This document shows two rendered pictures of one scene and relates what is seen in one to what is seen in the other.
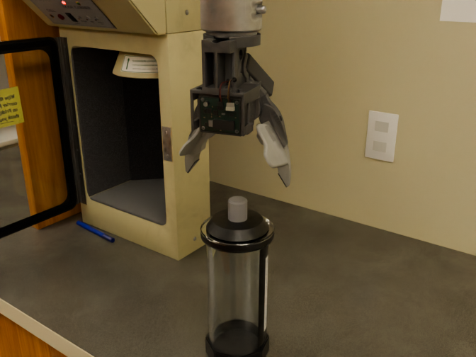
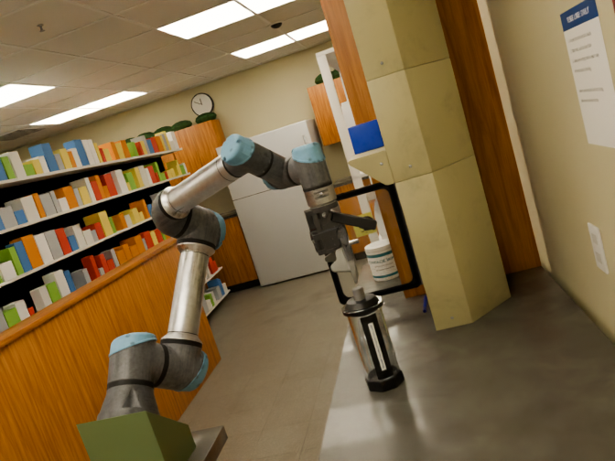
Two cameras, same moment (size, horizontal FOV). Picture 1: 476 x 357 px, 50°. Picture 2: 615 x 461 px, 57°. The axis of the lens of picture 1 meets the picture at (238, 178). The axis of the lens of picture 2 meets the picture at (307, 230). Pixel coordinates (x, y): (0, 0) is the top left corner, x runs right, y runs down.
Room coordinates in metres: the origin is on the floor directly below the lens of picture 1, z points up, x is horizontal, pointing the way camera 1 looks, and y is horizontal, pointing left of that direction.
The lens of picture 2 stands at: (0.03, -1.25, 1.61)
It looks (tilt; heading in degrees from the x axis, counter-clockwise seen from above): 9 degrees down; 66
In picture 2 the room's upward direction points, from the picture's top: 17 degrees counter-clockwise
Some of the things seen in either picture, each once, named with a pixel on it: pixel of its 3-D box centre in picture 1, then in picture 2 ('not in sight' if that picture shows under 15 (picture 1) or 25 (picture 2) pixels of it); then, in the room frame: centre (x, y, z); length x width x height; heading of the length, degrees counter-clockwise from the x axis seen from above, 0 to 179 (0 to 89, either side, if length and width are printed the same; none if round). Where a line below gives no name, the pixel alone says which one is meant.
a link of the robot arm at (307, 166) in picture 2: not in sight; (310, 166); (0.65, 0.01, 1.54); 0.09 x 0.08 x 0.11; 109
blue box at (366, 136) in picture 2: not in sight; (366, 136); (1.06, 0.37, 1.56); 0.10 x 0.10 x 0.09; 54
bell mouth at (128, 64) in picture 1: (153, 58); not in sight; (1.12, 0.18, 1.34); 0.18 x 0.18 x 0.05
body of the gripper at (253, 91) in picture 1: (229, 83); (327, 228); (0.64, 0.01, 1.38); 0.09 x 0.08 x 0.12; 159
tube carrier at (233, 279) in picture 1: (237, 288); (372, 341); (0.67, 0.00, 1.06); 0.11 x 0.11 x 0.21
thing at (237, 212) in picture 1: (237, 219); (361, 299); (0.67, 0.00, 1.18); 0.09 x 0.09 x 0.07
